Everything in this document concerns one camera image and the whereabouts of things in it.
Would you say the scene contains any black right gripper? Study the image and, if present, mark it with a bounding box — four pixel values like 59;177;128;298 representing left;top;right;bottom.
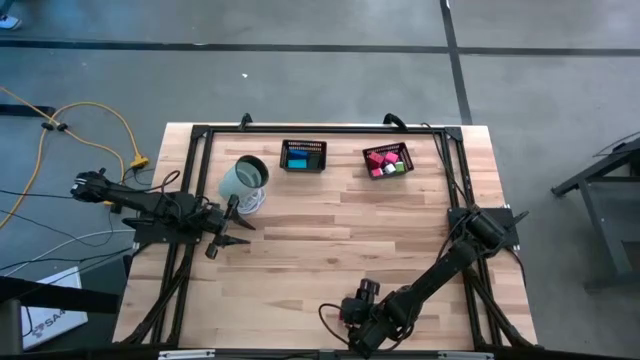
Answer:
341;278;404;360

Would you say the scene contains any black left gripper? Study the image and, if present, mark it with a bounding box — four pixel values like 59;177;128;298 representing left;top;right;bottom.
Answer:
198;195;257;261

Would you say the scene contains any white cylindrical container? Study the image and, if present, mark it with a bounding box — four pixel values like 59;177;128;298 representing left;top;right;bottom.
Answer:
218;154;270;204

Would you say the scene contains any black plastic mesh basket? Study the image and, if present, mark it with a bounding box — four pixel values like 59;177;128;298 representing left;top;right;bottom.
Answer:
279;138;328;174
361;141;416;181

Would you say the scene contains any black beam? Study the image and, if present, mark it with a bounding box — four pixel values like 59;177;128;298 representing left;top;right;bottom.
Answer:
0;276;121;315

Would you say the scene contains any white printed sign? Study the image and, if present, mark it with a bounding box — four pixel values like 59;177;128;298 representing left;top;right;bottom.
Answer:
19;266;89;350

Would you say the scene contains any black metal desk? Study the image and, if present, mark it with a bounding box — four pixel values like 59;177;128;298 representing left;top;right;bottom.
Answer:
551;130;640;291

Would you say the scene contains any coiled white cable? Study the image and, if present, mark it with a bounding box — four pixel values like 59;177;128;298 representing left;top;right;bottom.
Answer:
234;187;268;216

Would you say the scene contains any silver bracket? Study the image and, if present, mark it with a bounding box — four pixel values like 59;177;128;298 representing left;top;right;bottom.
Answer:
438;350;496;360
158;349;217;360

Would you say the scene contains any black aluminium frame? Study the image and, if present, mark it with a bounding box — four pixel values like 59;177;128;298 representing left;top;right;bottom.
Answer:
112;123;541;360

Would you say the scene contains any white floor cable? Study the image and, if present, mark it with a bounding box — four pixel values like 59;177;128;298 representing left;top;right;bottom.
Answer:
3;228;137;277

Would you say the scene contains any black floor cable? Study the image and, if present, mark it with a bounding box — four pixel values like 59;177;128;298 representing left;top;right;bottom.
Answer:
0;247;135;274
0;187;76;200

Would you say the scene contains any yellow extension cable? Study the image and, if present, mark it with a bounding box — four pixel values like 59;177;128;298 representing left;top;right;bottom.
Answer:
0;85;150;231

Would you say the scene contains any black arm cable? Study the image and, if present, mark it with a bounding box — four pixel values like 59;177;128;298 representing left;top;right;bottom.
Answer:
420;122;474;214

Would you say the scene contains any black floor cable cover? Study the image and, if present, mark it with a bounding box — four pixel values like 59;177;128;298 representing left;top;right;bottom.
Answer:
0;104;57;118

